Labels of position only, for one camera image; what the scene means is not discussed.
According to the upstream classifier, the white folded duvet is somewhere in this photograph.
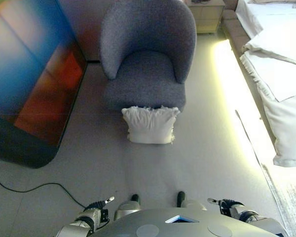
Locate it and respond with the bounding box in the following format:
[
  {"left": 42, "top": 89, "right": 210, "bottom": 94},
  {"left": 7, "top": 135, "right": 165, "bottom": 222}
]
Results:
[{"left": 241, "top": 29, "right": 296, "bottom": 70}]

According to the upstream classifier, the pale textured rug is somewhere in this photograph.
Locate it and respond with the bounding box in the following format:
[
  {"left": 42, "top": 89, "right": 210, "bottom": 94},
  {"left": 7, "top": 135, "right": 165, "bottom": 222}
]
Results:
[{"left": 260, "top": 162, "right": 296, "bottom": 237}]

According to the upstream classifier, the grey-blue upholstered armchair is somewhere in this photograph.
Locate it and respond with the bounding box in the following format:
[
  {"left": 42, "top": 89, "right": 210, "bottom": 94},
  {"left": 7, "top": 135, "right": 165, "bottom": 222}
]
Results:
[{"left": 99, "top": 0, "right": 197, "bottom": 115}]

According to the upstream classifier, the robot leg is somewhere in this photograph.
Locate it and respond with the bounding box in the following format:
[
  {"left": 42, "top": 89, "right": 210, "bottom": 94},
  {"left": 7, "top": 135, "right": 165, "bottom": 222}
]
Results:
[
  {"left": 176, "top": 191, "right": 208, "bottom": 212},
  {"left": 112, "top": 194, "right": 142, "bottom": 221}
]

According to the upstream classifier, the white fringed throw blanket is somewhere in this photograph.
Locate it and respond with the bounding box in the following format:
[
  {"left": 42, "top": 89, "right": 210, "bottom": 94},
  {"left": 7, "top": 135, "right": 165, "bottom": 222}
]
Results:
[{"left": 239, "top": 54, "right": 296, "bottom": 168}]

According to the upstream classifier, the white bed sheet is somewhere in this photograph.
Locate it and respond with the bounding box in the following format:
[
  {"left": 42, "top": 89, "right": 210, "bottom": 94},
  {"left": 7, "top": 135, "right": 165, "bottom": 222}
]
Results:
[{"left": 235, "top": 0, "right": 296, "bottom": 47}]

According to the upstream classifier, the robot right leg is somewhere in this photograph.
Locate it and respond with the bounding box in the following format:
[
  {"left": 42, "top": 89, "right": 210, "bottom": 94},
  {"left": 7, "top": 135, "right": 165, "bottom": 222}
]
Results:
[{"left": 176, "top": 191, "right": 208, "bottom": 212}]

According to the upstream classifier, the robot left leg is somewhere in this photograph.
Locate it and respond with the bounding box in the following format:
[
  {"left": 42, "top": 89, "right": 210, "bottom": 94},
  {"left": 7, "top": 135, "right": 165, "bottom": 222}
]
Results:
[{"left": 112, "top": 194, "right": 142, "bottom": 221}]

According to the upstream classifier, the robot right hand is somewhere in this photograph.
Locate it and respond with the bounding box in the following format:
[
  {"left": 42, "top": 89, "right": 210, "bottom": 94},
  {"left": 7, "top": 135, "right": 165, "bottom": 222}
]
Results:
[{"left": 206, "top": 197, "right": 245, "bottom": 215}]

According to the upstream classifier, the beige nightstand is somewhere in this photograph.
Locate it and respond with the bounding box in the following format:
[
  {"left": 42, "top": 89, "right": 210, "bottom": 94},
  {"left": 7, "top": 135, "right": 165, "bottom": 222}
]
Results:
[{"left": 187, "top": 0, "right": 225, "bottom": 35}]

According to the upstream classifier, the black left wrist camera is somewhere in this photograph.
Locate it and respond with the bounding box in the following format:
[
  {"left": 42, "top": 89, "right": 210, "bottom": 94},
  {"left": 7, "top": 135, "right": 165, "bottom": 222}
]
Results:
[{"left": 100, "top": 208, "right": 110, "bottom": 223}]

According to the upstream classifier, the black floor cable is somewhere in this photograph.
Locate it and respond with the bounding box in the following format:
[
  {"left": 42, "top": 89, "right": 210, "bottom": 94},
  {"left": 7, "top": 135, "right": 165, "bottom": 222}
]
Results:
[{"left": 0, "top": 171, "right": 86, "bottom": 208}]

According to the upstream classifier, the grey robot torso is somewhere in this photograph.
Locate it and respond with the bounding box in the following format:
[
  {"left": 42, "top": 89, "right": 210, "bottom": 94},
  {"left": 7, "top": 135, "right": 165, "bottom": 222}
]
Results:
[{"left": 88, "top": 206, "right": 274, "bottom": 237}]

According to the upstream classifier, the beige upholstered bed frame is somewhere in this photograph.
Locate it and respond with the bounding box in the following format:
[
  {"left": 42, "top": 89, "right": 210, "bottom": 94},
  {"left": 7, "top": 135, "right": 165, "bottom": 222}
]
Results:
[{"left": 222, "top": 9, "right": 278, "bottom": 140}]

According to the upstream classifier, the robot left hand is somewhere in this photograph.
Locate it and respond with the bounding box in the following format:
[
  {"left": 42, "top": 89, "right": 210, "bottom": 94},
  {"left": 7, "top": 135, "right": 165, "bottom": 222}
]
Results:
[{"left": 83, "top": 196, "right": 115, "bottom": 212}]

